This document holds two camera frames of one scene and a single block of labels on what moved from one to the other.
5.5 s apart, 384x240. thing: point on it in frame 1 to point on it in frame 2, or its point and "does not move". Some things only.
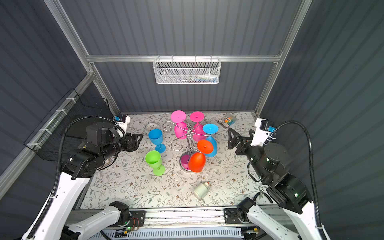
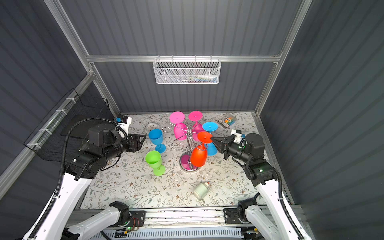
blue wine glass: [156, 137] does not move
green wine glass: [154, 159] does not move
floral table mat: [184, 161] does not move
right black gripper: [245, 141] to [221, 146]
